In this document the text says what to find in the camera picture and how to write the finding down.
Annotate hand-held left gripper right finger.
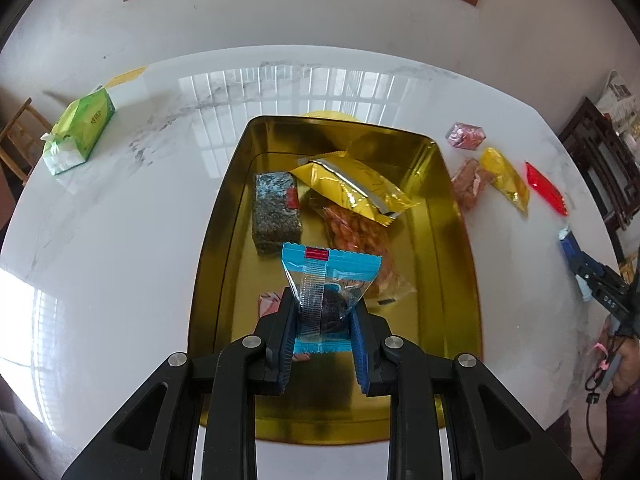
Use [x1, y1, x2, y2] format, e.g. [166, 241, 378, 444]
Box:
[347, 300, 586, 480]

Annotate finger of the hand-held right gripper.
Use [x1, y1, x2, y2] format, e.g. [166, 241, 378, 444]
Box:
[559, 227, 603, 281]
[575, 275, 608, 306]

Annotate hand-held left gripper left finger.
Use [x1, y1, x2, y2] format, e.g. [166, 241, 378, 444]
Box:
[60, 287, 301, 480]

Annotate small pink candy packet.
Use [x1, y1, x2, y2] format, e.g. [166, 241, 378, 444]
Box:
[257, 290, 288, 318]

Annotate blue cookie packet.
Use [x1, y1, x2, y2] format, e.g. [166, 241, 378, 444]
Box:
[280, 242, 383, 356]

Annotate red and gold tin box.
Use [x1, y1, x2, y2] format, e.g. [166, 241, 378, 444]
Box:
[187, 115, 483, 446]

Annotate clear orange snack packet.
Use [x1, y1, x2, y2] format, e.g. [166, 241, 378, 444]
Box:
[307, 197, 418, 306]

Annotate dark seaweed snack packet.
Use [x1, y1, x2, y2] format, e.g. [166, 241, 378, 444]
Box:
[251, 171, 304, 257]

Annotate gold foil snack packet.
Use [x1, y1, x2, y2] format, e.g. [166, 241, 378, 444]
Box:
[290, 151, 422, 228]
[479, 146, 531, 218]

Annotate person's right hand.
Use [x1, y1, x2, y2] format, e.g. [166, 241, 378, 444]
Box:
[602, 327, 640, 398]

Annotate yellow wooden stool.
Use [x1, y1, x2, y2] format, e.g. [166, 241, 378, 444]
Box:
[620, 250, 640, 286]

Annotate red foil snack packet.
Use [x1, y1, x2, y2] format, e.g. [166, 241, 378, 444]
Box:
[524, 161, 571, 218]

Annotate dark wooden chair right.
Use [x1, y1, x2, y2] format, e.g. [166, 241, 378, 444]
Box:
[557, 97, 640, 231]

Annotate brown biscuit packet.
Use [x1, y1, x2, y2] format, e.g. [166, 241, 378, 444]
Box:
[450, 158, 493, 211]

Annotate person's purple clothing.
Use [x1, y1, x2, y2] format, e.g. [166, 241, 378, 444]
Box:
[605, 392, 640, 480]

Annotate pink red candy packet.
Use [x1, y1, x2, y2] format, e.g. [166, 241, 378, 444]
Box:
[446, 121, 487, 151]

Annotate folded newspapers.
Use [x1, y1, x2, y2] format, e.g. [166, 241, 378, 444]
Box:
[597, 71, 640, 121]

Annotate yellow plastic object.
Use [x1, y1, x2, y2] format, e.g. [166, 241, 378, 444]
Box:
[304, 109, 360, 122]

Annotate green tissue pack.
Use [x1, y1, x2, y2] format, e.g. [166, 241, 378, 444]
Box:
[42, 87, 117, 176]

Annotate yellow paper sheet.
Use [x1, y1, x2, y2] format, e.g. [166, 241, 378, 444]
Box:
[102, 66, 147, 88]

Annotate light wooden chair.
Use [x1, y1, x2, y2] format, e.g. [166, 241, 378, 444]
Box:
[0, 97, 46, 186]

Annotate pink wrist strap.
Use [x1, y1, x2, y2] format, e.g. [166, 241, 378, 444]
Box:
[592, 342, 618, 373]

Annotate black cable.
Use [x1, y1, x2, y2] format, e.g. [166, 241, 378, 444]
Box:
[582, 355, 608, 461]

